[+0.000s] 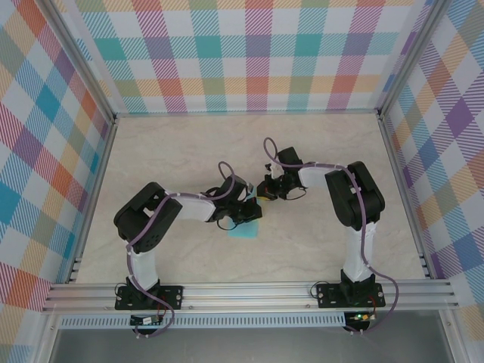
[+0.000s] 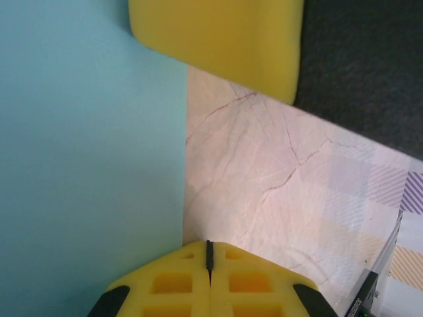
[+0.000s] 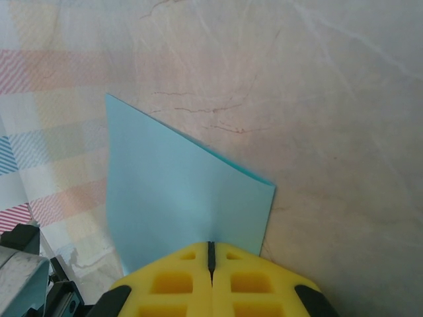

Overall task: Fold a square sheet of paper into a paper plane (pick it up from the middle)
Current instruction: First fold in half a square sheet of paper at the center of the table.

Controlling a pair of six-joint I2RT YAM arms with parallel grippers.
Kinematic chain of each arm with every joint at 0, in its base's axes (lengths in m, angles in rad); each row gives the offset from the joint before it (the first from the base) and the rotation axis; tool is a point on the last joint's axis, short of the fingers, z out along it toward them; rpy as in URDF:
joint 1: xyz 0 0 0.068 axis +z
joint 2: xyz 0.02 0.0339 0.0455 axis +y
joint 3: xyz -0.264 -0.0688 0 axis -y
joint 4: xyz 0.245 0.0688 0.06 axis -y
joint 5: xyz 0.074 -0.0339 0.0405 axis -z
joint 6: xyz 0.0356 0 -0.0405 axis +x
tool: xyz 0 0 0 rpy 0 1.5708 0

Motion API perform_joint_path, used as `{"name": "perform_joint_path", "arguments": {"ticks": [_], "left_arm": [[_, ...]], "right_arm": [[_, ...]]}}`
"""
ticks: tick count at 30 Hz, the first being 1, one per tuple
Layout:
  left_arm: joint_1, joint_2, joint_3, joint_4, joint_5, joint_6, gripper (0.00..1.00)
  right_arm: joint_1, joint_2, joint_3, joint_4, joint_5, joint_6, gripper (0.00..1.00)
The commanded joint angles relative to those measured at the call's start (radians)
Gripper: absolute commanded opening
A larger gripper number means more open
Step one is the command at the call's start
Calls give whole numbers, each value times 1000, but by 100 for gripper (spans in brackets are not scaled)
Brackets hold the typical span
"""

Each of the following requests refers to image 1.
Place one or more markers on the light blue cloth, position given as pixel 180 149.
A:
pixel 246 230

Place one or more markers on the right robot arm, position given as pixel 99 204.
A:
pixel 355 196

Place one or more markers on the aluminium side rail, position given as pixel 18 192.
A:
pixel 92 196
pixel 406 196

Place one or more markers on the aluminium frame post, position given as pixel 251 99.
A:
pixel 412 53
pixel 81 60

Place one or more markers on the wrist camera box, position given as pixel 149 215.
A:
pixel 273 169
pixel 249 186

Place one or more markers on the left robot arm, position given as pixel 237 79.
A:
pixel 147 211

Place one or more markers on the small circuit board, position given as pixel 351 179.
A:
pixel 361 317
pixel 145 320

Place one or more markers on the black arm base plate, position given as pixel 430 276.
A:
pixel 172 296
pixel 327 295

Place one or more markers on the thin aluminium rail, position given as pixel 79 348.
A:
pixel 246 112

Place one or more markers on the grey metal panel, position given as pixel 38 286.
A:
pixel 246 346

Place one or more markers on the wide aluminium mounting rail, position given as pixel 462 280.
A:
pixel 246 296

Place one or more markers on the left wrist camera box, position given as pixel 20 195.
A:
pixel 249 186

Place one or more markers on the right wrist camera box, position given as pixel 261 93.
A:
pixel 273 169

